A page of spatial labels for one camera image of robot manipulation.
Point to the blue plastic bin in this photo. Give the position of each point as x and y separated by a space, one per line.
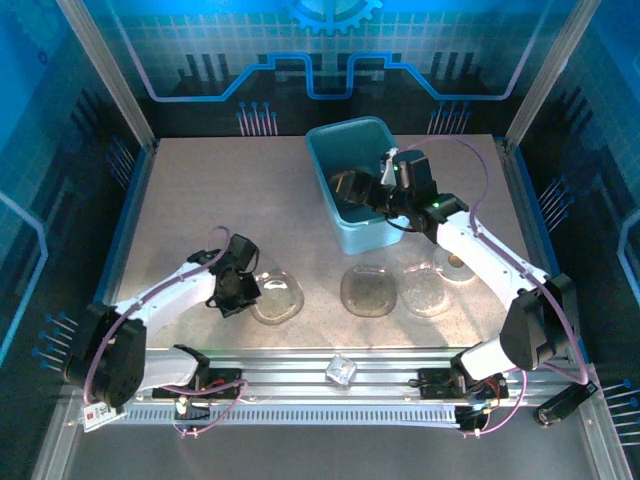
365 240

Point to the grey translucent plate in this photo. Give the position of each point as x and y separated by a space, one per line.
369 292
280 305

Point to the aluminium frame post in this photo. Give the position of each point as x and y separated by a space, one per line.
550 75
107 80

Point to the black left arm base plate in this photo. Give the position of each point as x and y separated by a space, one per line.
225 385

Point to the brown translucent plate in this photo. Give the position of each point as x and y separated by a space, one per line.
334 187

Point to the small clear plastic cube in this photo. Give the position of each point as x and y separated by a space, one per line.
341 370

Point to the clear disc with gold centre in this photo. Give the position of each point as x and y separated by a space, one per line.
447 270

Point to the black handheld device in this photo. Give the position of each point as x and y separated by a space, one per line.
565 402

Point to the white label card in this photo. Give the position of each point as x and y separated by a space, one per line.
97 419

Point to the small control board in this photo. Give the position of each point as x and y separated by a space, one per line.
192 407
472 417

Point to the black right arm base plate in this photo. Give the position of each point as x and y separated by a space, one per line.
435 382

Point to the aluminium frame rail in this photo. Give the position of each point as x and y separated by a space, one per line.
280 372

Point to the clear plastic plate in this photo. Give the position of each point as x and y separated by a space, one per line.
422 295

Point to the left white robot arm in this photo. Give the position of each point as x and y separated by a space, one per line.
165 295

